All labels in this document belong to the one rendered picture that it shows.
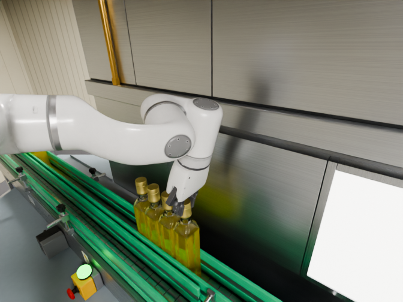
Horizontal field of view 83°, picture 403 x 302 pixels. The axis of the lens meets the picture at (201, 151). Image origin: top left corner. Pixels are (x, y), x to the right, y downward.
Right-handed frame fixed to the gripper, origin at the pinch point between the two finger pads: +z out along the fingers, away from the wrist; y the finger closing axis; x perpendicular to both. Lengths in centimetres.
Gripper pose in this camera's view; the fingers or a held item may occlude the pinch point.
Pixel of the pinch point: (183, 204)
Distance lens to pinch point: 61.2
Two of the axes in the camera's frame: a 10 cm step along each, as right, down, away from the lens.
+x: 7.6, 4.9, -4.3
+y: -6.3, 3.6, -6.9
